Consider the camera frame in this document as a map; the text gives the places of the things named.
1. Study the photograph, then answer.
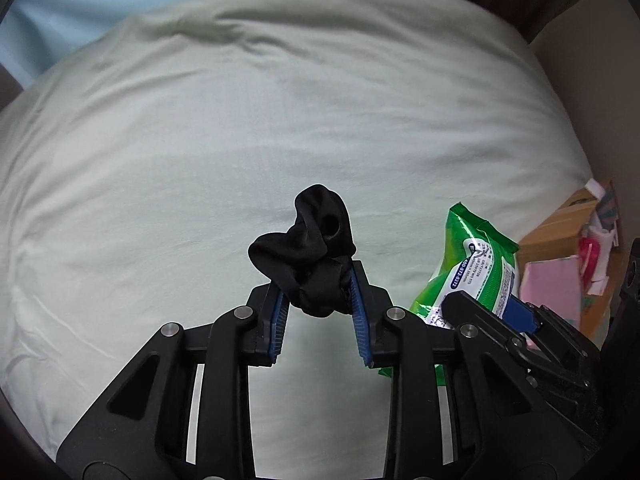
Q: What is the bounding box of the green wet wipes pack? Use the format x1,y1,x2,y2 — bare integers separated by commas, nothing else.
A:
377,201,522,386

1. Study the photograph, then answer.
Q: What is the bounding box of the magenta pouch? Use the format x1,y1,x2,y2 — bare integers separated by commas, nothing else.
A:
578,236,600,280

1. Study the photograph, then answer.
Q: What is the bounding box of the black sock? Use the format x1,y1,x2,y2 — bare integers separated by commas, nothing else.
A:
248,184,356,318

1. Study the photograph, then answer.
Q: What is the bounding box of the patterned cardboard box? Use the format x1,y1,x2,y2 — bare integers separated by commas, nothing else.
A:
518,179,624,346

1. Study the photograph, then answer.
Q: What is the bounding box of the mint green bed sheet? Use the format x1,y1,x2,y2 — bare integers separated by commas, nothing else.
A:
1,0,591,454

